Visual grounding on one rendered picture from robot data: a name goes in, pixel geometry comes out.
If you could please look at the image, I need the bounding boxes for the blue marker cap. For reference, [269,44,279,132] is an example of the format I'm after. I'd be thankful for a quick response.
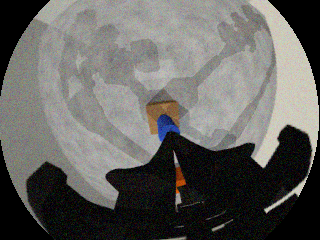
[156,116,181,141]

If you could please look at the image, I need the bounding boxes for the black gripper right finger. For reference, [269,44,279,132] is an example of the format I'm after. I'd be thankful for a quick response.
[171,131,256,204]

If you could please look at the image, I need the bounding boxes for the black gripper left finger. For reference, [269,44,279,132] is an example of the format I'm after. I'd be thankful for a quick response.
[105,131,177,204]

